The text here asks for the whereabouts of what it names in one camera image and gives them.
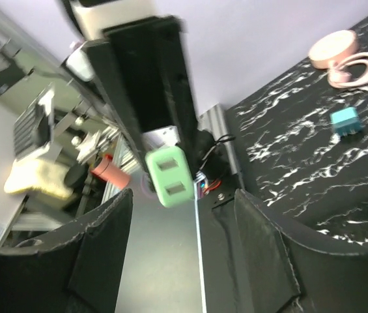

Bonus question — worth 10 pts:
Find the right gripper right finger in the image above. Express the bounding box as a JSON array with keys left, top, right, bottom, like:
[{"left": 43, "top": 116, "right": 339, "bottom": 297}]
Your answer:
[{"left": 234, "top": 189, "right": 368, "bottom": 312}]

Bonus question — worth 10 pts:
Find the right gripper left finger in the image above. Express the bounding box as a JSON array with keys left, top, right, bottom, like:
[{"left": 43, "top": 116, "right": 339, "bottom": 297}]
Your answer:
[{"left": 0, "top": 189, "right": 133, "bottom": 312}]

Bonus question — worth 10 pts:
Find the green usb charger plug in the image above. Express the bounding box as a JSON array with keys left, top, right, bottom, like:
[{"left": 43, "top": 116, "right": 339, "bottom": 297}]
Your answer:
[{"left": 145, "top": 146, "right": 194, "bottom": 208}]

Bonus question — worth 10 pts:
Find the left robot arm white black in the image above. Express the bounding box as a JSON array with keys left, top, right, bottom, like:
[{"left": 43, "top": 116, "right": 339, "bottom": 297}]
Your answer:
[{"left": 61, "top": 1, "right": 198, "bottom": 173}]

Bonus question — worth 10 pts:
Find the dark teal charger plug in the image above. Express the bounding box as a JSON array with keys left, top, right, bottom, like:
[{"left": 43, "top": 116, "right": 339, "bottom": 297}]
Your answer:
[{"left": 330, "top": 107, "right": 363, "bottom": 142}]

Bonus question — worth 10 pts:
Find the pink cup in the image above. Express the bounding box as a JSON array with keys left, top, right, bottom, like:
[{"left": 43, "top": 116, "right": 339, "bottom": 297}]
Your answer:
[{"left": 91, "top": 156, "right": 130, "bottom": 190}]

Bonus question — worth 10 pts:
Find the round pink power socket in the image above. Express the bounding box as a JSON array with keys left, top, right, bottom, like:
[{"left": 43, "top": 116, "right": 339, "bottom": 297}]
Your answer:
[{"left": 308, "top": 30, "right": 359, "bottom": 69}]

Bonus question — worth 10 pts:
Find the pink coiled cord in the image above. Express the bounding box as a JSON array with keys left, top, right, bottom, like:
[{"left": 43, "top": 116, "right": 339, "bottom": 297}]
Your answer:
[{"left": 326, "top": 52, "right": 368, "bottom": 89}]

